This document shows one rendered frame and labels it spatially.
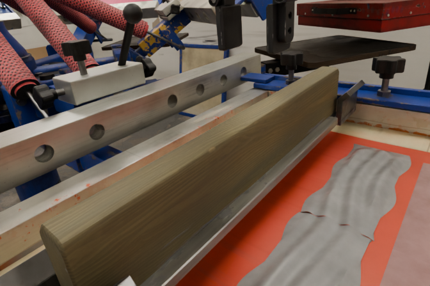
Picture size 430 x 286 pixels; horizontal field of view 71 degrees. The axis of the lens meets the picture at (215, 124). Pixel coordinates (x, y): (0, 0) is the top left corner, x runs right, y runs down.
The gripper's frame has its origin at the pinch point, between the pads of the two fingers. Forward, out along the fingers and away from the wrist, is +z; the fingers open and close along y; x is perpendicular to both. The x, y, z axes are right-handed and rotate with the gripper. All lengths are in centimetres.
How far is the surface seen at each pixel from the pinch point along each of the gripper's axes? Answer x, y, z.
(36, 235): -18.9, -13.2, 16.9
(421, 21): 101, 1, 11
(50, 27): 4, -53, 1
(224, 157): -7.5, 1.7, 9.2
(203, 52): 194, -184, 50
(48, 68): 10, -74, 13
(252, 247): -7.0, 3.9, 18.2
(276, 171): -0.2, 2.5, 14.2
